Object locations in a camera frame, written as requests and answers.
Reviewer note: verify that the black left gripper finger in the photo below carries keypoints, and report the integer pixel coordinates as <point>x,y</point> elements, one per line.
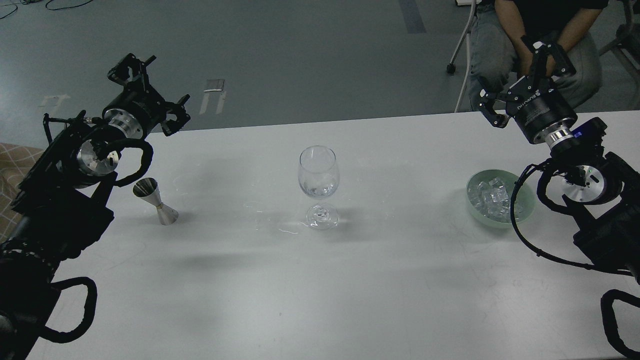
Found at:
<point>176,116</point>
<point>131,74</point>

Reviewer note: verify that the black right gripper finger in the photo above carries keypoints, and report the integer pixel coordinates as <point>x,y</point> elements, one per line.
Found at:
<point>541,52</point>
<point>487,96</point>

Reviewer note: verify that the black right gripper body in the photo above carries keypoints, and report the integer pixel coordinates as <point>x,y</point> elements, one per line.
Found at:
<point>541,112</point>

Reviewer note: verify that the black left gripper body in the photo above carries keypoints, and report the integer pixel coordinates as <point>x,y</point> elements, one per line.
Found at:
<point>135,112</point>

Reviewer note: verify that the steel double jigger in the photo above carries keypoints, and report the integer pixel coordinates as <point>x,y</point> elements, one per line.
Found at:
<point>147,189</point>

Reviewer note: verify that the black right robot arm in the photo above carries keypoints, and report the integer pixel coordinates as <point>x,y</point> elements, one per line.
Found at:
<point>598,189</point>

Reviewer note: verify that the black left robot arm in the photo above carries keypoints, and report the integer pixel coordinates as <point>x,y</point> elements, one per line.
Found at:
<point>63,202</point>

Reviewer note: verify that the green bowl of ice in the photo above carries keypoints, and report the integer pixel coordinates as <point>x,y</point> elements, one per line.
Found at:
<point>489,199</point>

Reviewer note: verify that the clear wine glass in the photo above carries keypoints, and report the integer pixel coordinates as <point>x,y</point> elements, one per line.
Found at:
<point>318,177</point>

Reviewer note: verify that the white metal chair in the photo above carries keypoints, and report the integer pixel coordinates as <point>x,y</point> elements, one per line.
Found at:
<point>464,41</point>

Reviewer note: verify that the seated person in black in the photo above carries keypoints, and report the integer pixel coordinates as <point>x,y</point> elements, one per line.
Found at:
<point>497,46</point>

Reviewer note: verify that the beige checked sofa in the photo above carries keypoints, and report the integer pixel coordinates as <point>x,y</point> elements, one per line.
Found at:
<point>15,163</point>

